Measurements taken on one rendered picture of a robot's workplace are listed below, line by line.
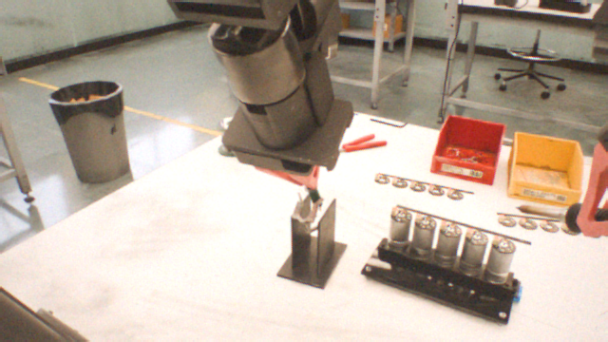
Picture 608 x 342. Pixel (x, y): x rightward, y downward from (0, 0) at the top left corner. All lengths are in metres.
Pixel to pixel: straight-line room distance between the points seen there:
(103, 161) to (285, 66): 2.06
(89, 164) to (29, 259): 1.73
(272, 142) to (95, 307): 0.28
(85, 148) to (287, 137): 1.99
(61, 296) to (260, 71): 0.36
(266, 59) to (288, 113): 0.06
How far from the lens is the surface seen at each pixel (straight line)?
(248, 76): 0.30
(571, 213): 0.40
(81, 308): 0.53
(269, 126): 0.34
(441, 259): 0.51
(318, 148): 0.35
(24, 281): 0.60
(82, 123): 2.24
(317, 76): 0.34
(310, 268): 0.52
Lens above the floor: 1.10
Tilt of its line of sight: 29 degrees down
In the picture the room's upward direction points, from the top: straight up
